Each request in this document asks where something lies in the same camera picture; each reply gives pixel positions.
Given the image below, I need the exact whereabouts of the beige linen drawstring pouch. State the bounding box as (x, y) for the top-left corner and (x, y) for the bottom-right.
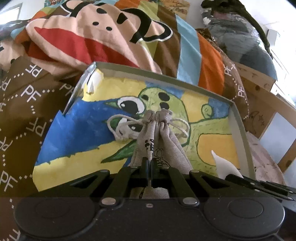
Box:
(107, 109), (193, 199)

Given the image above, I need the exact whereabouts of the white cloth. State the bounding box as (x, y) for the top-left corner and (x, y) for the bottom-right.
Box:
(211, 150), (243, 180)

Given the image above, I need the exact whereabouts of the painted cardboard box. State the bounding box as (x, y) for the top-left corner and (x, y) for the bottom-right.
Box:
(33, 62), (255, 191)

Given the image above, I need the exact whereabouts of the brown PF monkey duvet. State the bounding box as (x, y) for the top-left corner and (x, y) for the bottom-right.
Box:
(1, 1), (249, 240)

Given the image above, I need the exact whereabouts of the grey vacuum storage bag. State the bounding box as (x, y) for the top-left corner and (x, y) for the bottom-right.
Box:
(202, 9), (278, 80)

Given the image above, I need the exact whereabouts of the dark green garment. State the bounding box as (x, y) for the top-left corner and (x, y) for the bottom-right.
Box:
(201, 0), (273, 59)

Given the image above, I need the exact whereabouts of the wooden bed frame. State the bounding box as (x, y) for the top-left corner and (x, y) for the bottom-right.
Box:
(235, 63), (295, 173)

